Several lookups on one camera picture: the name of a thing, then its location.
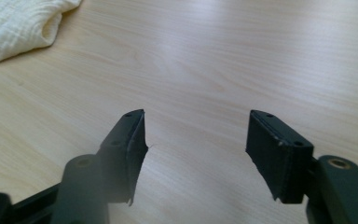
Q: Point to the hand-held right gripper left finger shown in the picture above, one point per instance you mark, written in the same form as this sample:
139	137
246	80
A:
122	155

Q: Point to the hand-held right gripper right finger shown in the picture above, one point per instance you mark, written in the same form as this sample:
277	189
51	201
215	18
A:
276	158

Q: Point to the cream cloth with pink flowers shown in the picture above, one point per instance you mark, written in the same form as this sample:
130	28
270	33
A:
15	28

